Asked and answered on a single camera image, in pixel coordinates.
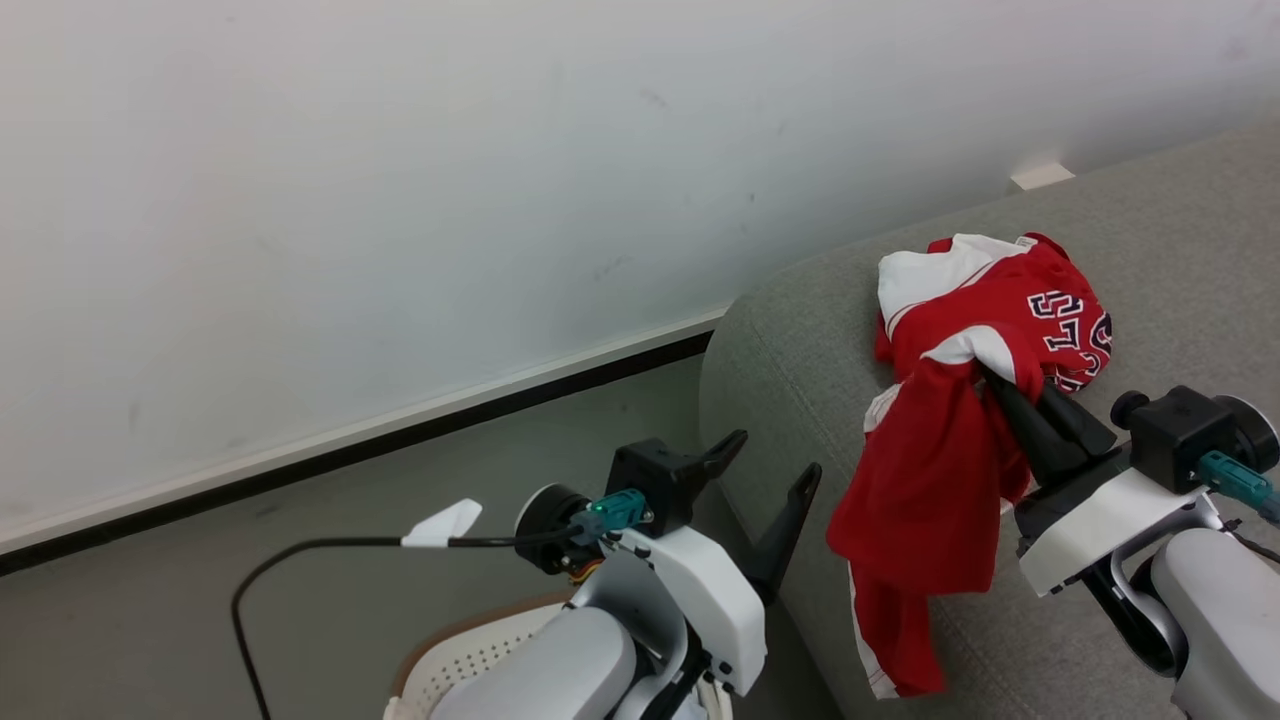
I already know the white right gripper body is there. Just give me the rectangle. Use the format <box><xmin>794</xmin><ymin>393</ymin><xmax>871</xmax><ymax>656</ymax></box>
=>
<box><xmin>1013</xmin><ymin>448</ymin><xmax>1226</xmax><ymax>599</ymax></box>

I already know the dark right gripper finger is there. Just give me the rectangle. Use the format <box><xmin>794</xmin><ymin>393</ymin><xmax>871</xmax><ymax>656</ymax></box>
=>
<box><xmin>983</xmin><ymin>370</ymin><xmax>1078</xmax><ymax>493</ymax></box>
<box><xmin>1040</xmin><ymin>383</ymin><xmax>1120</xmax><ymax>461</ymax></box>

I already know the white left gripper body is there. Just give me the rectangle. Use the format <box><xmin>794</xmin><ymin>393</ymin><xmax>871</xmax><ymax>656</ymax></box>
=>
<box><xmin>610</xmin><ymin>524</ymin><xmax>768</xmax><ymax>698</ymax></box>

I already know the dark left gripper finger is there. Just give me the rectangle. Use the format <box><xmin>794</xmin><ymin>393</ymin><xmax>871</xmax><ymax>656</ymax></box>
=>
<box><xmin>743</xmin><ymin>461</ymin><xmax>824</xmax><ymax>606</ymax></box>
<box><xmin>698</xmin><ymin>430</ymin><xmax>749</xmax><ymax>483</ymax></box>

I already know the red and white jersey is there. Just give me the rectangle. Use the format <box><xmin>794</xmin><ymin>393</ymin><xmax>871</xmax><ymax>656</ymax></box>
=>
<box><xmin>826</xmin><ymin>232</ymin><xmax>1114</xmax><ymax>699</ymax></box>

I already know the grey fabric sofa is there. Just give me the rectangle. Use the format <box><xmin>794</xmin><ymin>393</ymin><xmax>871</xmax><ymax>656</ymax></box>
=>
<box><xmin>698</xmin><ymin>125</ymin><xmax>1280</xmax><ymax>720</ymax></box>

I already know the cream perforated laundry basket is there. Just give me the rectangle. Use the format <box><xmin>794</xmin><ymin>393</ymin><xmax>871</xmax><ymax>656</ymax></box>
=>
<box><xmin>383</xmin><ymin>595</ymin><xmax>736</xmax><ymax>720</ymax></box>

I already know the white and black baseboard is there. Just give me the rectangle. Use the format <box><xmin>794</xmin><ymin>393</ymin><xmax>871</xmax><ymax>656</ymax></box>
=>
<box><xmin>0</xmin><ymin>308</ymin><xmax>726</xmax><ymax>579</ymax></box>

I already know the teal left cable connector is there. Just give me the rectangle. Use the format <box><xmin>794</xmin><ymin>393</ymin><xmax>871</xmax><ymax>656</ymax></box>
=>
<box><xmin>585</xmin><ymin>489</ymin><xmax>649</xmax><ymax>534</ymax></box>

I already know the teal cable connector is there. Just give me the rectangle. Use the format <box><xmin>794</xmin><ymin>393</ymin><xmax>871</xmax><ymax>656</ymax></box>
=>
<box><xmin>1197</xmin><ymin>450</ymin><xmax>1280</xmax><ymax>523</ymax></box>
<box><xmin>585</xmin><ymin>489</ymin><xmax>649</xmax><ymax>534</ymax></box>

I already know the teal right cable connector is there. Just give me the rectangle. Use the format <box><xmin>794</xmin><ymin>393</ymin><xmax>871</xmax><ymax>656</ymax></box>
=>
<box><xmin>1197</xmin><ymin>450</ymin><xmax>1280</xmax><ymax>523</ymax></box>

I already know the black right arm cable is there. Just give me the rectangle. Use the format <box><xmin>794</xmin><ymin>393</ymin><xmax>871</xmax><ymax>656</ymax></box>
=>
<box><xmin>1225</xmin><ymin>515</ymin><xmax>1280</xmax><ymax>567</ymax></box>

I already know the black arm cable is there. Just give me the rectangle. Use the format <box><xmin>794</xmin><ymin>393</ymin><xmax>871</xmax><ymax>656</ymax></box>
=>
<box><xmin>231</xmin><ymin>530</ymin><xmax>593</xmax><ymax>720</ymax></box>
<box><xmin>1225</xmin><ymin>515</ymin><xmax>1280</xmax><ymax>567</ymax></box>

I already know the small white wall box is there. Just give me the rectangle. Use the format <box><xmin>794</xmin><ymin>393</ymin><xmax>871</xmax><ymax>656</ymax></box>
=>
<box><xmin>1010</xmin><ymin>160</ymin><xmax>1077</xmax><ymax>192</ymax></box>

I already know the white cable tag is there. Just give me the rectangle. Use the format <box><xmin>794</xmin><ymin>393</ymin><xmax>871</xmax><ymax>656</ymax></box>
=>
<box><xmin>401</xmin><ymin>498</ymin><xmax>483</xmax><ymax>549</ymax></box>

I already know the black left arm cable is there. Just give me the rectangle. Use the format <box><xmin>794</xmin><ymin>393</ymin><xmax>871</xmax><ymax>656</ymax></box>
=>
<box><xmin>231</xmin><ymin>530</ymin><xmax>593</xmax><ymax>720</ymax></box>

